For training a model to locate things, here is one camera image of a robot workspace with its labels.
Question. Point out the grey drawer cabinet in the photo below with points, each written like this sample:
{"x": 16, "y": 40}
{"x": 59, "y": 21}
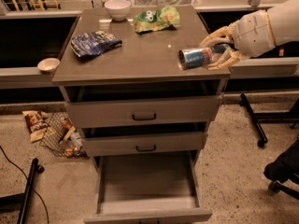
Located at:
{"x": 143, "y": 67}

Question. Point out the wire basket with items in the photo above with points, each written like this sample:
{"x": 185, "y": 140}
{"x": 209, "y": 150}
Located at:
{"x": 61, "y": 138}

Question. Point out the grey bottom drawer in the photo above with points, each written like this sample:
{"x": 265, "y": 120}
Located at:
{"x": 157, "y": 188}

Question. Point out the blue snack bag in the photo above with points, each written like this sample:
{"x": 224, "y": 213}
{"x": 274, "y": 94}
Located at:
{"x": 93, "y": 43}

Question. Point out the brown snack bag on floor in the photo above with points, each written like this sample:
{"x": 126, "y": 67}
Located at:
{"x": 36, "y": 123}

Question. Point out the green snack bag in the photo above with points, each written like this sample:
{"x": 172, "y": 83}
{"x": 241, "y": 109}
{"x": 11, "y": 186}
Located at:
{"x": 153, "y": 20}

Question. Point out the grey middle drawer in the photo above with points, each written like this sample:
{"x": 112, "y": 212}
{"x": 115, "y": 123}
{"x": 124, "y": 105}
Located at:
{"x": 148, "y": 143}

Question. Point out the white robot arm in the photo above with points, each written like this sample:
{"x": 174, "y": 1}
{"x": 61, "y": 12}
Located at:
{"x": 284, "y": 22}

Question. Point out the grey drawer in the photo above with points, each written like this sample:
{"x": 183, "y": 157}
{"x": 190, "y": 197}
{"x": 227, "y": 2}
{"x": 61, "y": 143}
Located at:
{"x": 157, "y": 188}
{"x": 148, "y": 143}
{"x": 143, "y": 111}

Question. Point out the black stand leg left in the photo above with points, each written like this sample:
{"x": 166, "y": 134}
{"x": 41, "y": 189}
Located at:
{"x": 20, "y": 202}

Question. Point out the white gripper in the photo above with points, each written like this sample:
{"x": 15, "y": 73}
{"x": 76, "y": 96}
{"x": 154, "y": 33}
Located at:
{"x": 252, "y": 34}

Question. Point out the redbull can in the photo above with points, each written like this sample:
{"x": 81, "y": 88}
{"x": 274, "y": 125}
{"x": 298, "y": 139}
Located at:
{"x": 198, "y": 57}

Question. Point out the grey top drawer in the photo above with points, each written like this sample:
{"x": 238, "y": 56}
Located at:
{"x": 143, "y": 111}

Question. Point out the small white dish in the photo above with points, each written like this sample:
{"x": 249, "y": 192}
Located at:
{"x": 48, "y": 65}

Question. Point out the white bowl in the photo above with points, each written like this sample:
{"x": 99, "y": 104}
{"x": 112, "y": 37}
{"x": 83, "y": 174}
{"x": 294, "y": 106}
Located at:
{"x": 118, "y": 9}

